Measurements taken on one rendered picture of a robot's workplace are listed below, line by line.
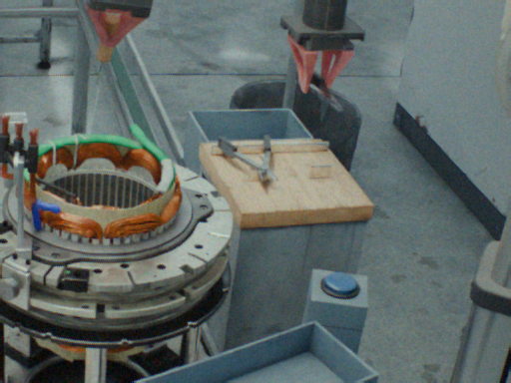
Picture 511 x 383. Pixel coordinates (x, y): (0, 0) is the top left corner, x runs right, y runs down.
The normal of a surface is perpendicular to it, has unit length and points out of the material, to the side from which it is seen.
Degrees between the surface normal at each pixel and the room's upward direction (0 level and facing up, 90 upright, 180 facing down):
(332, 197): 0
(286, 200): 0
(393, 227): 0
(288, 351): 90
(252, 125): 90
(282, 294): 90
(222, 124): 90
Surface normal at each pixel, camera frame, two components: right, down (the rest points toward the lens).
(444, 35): -0.97, 0.02
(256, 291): 0.25, 0.46
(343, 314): -0.13, 0.44
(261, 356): 0.55, 0.43
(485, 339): -0.41, 0.38
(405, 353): 0.09, -0.89
